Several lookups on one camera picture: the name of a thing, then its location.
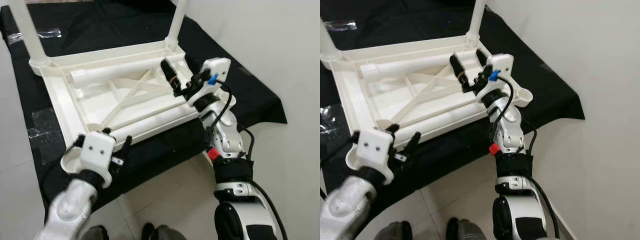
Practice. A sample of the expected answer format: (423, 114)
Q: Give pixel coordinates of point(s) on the white plastic table leg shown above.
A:
(25, 25)
(160, 116)
(477, 17)
(120, 70)
(179, 20)
(327, 47)
(415, 62)
(450, 110)

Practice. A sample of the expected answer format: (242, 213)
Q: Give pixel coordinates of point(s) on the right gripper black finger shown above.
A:
(483, 58)
(457, 70)
(192, 63)
(169, 74)

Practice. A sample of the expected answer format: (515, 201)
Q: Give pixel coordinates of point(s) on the clear tape strip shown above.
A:
(342, 25)
(45, 34)

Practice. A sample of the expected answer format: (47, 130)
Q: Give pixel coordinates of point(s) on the white plastic children table top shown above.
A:
(150, 95)
(435, 102)

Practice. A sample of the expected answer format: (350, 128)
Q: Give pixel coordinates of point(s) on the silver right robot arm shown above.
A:
(225, 130)
(510, 127)

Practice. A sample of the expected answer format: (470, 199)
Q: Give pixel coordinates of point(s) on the robot left leg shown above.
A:
(395, 231)
(95, 234)

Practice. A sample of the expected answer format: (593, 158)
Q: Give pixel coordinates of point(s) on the yellow rubber band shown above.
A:
(461, 76)
(173, 80)

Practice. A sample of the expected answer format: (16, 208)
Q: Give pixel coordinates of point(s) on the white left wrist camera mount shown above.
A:
(95, 150)
(375, 147)

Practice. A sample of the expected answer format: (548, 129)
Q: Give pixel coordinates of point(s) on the robot right leg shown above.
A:
(462, 230)
(160, 232)

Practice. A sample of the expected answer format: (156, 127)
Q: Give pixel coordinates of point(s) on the small grey tape patch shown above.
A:
(546, 67)
(245, 71)

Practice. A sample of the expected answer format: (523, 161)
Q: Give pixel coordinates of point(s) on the black tablecloth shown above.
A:
(240, 105)
(550, 100)

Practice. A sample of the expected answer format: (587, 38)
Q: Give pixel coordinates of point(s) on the robot leg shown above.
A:
(160, 232)
(462, 230)
(395, 231)
(95, 234)

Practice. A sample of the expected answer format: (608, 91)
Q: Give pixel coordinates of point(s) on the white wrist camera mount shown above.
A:
(217, 65)
(375, 147)
(502, 62)
(95, 150)

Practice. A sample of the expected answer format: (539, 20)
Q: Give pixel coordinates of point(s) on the clear tape cross patch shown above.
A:
(45, 132)
(330, 125)

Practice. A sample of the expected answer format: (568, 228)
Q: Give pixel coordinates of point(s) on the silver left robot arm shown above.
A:
(70, 205)
(345, 200)

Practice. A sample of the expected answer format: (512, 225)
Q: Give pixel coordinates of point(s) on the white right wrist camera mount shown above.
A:
(217, 65)
(502, 62)

